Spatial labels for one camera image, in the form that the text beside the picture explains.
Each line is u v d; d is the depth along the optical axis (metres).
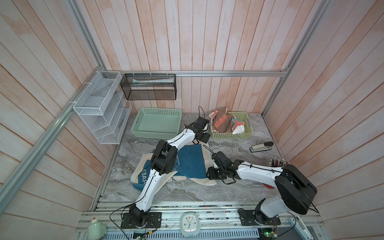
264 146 0.98
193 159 0.92
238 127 1.01
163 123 1.08
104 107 0.73
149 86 1.04
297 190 0.44
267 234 0.71
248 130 1.06
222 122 1.07
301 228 0.70
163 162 0.62
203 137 0.93
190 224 0.70
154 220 0.73
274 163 0.80
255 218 0.66
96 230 0.66
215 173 0.78
